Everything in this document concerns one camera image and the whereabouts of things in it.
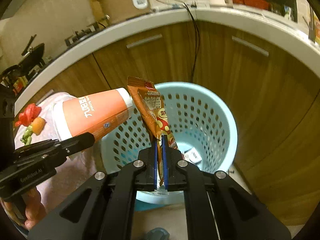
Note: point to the black frying pan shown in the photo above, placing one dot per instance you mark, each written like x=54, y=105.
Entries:
x=32, y=56

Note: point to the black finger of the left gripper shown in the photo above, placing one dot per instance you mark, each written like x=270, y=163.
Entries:
x=65, y=148

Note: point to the white carton in basket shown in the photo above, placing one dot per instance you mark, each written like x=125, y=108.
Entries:
x=193, y=156

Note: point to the red plastic bag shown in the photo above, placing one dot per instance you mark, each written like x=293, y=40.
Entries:
x=27, y=117

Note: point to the red tray on counter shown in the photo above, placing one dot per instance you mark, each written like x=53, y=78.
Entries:
x=260, y=4

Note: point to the person's left hand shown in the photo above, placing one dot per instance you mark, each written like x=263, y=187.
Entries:
x=34, y=209

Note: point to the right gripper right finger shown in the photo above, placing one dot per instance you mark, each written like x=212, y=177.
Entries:
x=216, y=206

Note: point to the black gas stove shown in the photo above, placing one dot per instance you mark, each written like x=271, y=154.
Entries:
x=83, y=34

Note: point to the orange peel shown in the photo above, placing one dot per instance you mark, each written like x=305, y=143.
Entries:
x=38, y=125

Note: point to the left cabinet door handle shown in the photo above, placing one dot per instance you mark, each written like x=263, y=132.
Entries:
x=144, y=41

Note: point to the light blue trash basket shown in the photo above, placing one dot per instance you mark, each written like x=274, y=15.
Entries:
x=197, y=117

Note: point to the green vegetable scrap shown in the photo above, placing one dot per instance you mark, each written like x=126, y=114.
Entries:
x=26, y=137

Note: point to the brown snack wrapper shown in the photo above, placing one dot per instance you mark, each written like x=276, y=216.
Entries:
x=150, y=104

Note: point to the cabinet door handle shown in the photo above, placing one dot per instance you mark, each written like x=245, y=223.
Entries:
x=144, y=41
x=250, y=45

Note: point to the pink patterned tablecloth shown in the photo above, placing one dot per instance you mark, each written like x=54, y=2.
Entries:
x=72, y=173

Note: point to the right cabinet door handle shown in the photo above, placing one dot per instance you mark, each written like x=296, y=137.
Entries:
x=250, y=45

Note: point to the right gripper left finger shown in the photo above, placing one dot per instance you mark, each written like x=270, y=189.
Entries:
x=101, y=208

